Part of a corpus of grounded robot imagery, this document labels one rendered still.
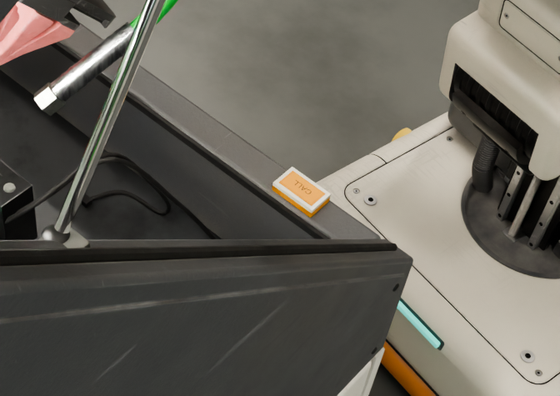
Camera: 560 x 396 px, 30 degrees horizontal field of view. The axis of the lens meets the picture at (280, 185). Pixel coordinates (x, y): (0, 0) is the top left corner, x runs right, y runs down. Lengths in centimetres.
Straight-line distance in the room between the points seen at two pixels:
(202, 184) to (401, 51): 160
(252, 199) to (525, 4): 54
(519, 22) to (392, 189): 60
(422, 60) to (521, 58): 119
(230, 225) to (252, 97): 137
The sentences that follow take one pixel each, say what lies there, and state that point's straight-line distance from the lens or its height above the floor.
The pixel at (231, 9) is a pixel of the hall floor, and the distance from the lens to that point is 269.
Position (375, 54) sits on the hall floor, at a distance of 264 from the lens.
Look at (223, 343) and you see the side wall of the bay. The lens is 69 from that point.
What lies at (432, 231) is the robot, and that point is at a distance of 191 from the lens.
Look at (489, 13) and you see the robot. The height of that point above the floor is 82.
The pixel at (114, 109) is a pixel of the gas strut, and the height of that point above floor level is 139.
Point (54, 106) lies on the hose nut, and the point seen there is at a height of 114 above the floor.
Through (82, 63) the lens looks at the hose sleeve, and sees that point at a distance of 83.
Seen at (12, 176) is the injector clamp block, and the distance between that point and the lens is 100.
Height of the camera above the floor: 173
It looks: 49 degrees down
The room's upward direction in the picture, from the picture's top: 10 degrees clockwise
